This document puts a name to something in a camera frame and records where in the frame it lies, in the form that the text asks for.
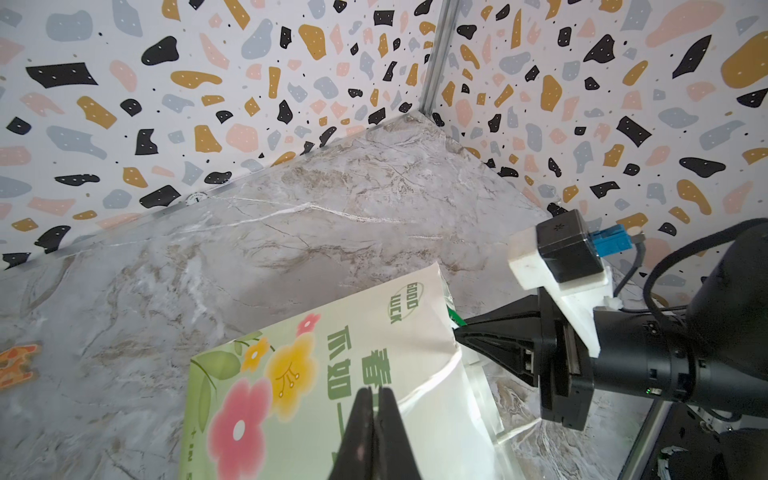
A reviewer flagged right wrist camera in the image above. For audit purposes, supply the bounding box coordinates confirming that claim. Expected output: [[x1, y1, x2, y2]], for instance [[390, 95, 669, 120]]
[[507, 210, 635, 358]]

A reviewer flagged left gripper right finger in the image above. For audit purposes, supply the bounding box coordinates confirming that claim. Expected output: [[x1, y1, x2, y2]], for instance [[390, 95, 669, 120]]
[[374, 388, 422, 480]]

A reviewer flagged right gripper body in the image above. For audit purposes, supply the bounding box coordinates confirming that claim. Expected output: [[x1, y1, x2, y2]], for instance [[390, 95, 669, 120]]
[[536, 289, 696, 430]]

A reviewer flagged green Fox's candy packet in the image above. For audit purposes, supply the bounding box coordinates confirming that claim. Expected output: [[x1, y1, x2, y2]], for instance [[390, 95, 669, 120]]
[[447, 307, 467, 328]]

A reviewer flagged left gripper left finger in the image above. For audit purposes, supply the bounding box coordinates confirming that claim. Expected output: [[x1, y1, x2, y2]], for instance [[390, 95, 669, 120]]
[[328, 388, 374, 480]]

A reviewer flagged small orange toy piece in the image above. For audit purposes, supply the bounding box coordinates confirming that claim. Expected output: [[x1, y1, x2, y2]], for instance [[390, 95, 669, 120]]
[[0, 343, 42, 391]]

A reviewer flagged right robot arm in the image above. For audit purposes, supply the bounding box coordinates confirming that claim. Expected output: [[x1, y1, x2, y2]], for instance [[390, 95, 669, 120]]
[[455, 211, 767, 479]]

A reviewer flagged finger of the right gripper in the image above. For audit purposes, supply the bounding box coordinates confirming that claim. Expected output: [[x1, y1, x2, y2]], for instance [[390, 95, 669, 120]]
[[454, 295, 542, 354], [461, 341, 539, 387]]

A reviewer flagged white paper bag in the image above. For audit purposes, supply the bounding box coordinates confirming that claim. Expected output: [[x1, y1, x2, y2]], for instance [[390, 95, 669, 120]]
[[179, 265, 523, 479]]

